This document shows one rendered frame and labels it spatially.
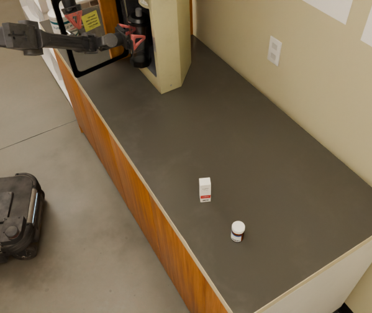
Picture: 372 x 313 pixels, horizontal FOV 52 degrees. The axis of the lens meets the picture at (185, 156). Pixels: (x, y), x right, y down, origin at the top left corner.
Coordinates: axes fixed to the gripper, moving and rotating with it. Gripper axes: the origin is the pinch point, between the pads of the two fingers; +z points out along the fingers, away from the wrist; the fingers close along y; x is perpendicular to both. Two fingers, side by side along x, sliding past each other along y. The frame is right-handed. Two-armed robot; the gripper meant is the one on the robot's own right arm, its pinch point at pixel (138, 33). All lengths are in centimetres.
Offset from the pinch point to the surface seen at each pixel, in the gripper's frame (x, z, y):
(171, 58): 5.6, 6.0, -17.6
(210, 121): 23, 8, -46
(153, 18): -14.7, -2.0, -16.8
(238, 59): 16, 43, -22
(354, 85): -10, 37, -87
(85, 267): 122, -57, -23
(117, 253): 121, -38, -26
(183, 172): 24, -18, -63
